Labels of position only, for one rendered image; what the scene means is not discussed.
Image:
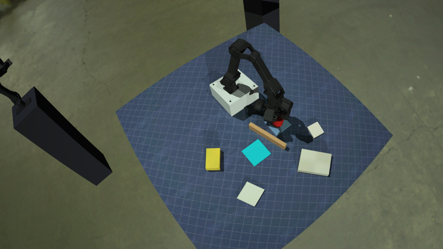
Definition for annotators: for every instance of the yellow rectangular block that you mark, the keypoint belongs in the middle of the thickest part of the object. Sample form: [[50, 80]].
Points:
[[213, 158]]

